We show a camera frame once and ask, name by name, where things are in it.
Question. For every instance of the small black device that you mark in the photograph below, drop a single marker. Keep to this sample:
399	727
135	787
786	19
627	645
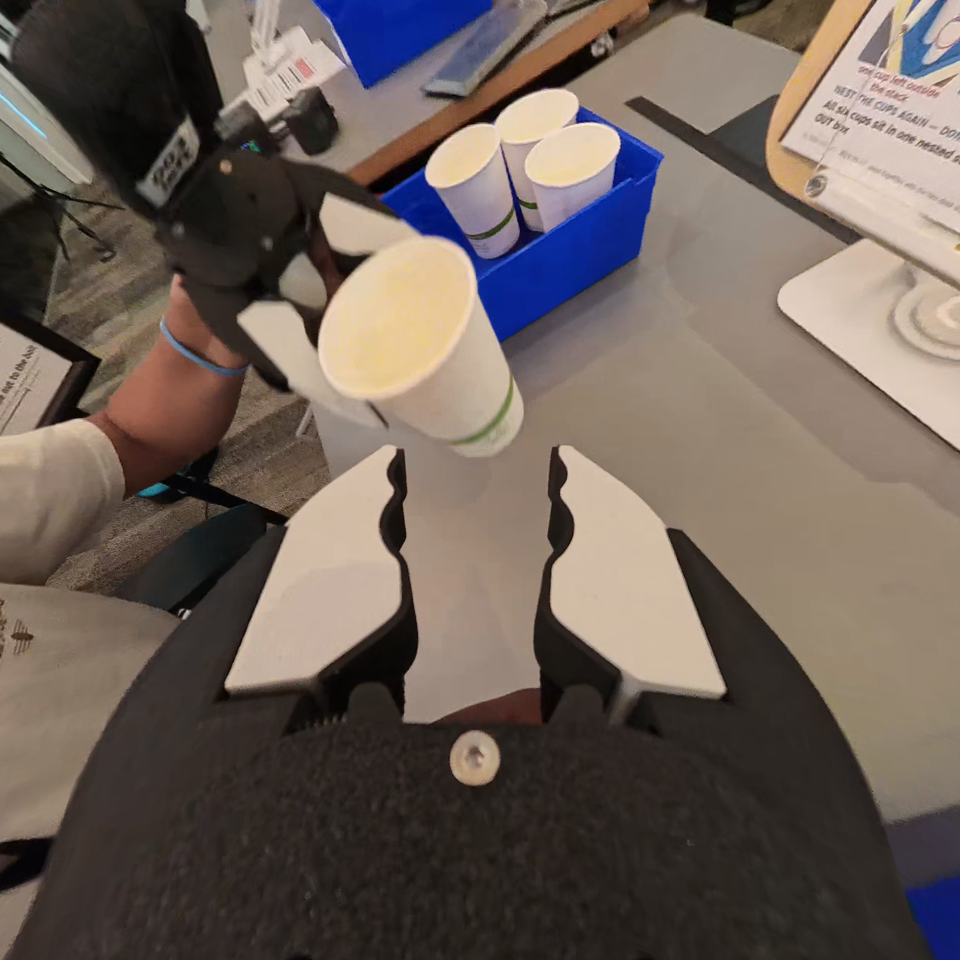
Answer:
311	124

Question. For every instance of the person's left forearm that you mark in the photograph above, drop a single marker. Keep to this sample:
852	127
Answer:
165	420

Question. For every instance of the large framed marker poster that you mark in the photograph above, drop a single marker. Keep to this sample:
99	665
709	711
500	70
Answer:
37	375

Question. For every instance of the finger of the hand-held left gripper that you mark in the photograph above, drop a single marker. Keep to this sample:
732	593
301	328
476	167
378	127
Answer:
360	225
281	337

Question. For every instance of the white label sheets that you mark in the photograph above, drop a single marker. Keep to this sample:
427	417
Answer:
292	67

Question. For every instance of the white paper cup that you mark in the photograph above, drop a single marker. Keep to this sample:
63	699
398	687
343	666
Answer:
450	390
570	195
480	202
536	120

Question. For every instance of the grey pouch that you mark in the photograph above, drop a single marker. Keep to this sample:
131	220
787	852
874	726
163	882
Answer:
487	49

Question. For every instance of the cream shirt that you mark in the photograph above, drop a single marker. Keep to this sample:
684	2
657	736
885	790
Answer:
52	487

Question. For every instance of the person's right hand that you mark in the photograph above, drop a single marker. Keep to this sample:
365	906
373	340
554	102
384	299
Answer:
495	709

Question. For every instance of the person's left hand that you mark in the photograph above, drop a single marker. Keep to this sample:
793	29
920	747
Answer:
191	319

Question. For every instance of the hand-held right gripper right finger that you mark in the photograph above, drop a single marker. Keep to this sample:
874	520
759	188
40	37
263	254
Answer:
637	600

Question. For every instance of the printed instruction sheet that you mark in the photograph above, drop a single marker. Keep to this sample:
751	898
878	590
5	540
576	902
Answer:
885	112

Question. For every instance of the blue plastic bin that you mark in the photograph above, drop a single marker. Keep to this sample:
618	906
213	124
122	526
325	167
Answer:
405	37
570	262

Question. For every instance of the wood-edged table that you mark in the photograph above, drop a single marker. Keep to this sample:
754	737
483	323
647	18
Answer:
375	127

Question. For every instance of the teal stool base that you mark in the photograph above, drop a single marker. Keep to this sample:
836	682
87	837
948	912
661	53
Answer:
169	491

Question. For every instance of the blue wristband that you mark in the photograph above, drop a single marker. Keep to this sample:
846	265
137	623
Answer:
199	362

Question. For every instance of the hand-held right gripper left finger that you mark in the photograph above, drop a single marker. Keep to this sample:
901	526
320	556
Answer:
315	600

